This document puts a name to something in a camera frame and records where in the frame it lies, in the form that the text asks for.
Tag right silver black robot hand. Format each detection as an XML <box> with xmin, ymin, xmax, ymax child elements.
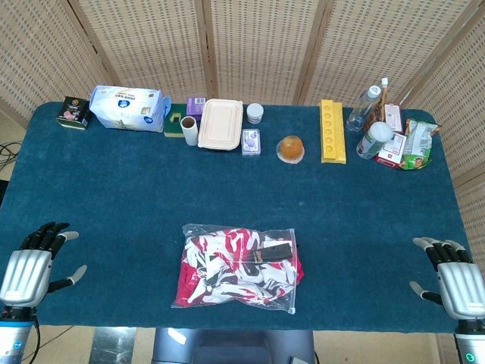
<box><xmin>408</xmin><ymin>237</ymin><xmax>485</xmax><ymax>320</ymax></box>

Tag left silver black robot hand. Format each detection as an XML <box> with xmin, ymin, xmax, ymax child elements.
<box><xmin>0</xmin><ymin>221</ymin><xmax>88</xmax><ymax>308</ymax></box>

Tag clear plastic bag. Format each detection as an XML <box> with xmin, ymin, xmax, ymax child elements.
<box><xmin>171</xmin><ymin>223</ymin><xmax>297</xmax><ymax>315</ymax></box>

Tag black clothing hang tag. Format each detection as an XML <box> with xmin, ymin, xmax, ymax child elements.
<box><xmin>252</xmin><ymin>243</ymin><xmax>295</xmax><ymax>263</ymax></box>

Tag red white patterned clothes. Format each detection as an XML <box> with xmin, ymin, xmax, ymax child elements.
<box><xmin>177</xmin><ymin>227</ymin><xmax>305</xmax><ymax>304</ymax></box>

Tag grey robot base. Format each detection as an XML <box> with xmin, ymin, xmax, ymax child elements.
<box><xmin>151</xmin><ymin>328</ymin><xmax>318</xmax><ymax>364</ymax></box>

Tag green snack bag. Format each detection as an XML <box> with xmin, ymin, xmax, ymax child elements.
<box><xmin>399</xmin><ymin>118</ymin><xmax>443</xmax><ymax>171</ymax></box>

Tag metal table leg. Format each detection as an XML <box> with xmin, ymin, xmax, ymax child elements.
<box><xmin>89</xmin><ymin>327</ymin><xmax>137</xmax><ymax>364</ymax></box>

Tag blue table cloth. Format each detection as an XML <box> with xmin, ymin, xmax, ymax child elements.
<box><xmin>0</xmin><ymin>101</ymin><xmax>485</xmax><ymax>334</ymax></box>

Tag red white carton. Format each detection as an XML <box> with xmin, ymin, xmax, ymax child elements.
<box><xmin>374</xmin><ymin>131</ymin><xmax>408</xmax><ymax>168</ymax></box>

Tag dark green meat tin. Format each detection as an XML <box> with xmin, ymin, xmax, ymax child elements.
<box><xmin>55</xmin><ymin>96</ymin><xmax>92</xmax><ymax>131</ymax></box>

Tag white green canister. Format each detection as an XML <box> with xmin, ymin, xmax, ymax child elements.
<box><xmin>355</xmin><ymin>121</ymin><xmax>395</xmax><ymax>161</ymax></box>

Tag pink white small box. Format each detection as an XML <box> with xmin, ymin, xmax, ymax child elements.
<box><xmin>383</xmin><ymin>102</ymin><xmax>404</xmax><ymax>133</ymax></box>

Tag blue white tissue pack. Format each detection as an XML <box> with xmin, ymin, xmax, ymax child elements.
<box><xmin>89</xmin><ymin>84</ymin><xmax>172</xmax><ymax>133</ymax></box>

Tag brown pouch with white cap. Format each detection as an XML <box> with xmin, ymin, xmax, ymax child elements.
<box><xmin>363</xmin><ymin>77</ymin><xmax>391</xmax><ymax>133</ymax></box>

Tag yellow tray with round holes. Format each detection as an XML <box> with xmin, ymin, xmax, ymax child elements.
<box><xmin>320</xmin><ymin>99</ymin><xmax>348</xmax><ymax>165</ymax></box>

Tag clear water bottle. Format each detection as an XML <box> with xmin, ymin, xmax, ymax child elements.
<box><xmin>346</xmin><ymin>84</ymin><xmax>383</xmax><ymax>133</ymax></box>

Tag green yellow sponge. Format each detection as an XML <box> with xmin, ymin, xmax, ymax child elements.
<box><xmin>163</xmin><ymin>104</ymin><xmax>189</xmax><ymax>138</ymax></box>

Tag white cardboard roll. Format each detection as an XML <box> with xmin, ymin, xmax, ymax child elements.
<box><xmin>180</xmin><ymin>115</ymin><xmax>199</xmax><ymax>147</ymax></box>

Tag orange jelly cup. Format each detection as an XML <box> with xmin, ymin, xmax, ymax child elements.
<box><xmin>275</xmin><ymin>134</ymin><xmax>305</xmax><ymax>165</ymax></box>

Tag purple cardboard box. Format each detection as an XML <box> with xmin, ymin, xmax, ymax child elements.
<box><xmin>185</xmin><ymin>96</ymin><xmax>208</xmax><ymax>122</ymax></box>

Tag beige lidded lunch box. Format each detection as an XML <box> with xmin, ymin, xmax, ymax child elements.
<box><xmin>197</xmin><ymin>98</ymin><xmax>245</xmax><ymax>152</ymax></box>

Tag clear purple small case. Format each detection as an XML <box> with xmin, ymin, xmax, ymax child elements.
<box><xmin>241</xmin><ymin>128</ymin><xmax>261</xmax><ymax>158</ymax></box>

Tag small white jar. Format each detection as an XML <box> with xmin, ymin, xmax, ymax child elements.
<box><xmin>246</xmin><ymin>103</ymin><xmax>264</xmax><ymax>125</ymax></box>

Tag black floor cables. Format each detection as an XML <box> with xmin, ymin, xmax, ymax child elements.
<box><xmin>0</xmin><ymin>140</ymin><xmax>23</xmax><ymax>171</ymax></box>

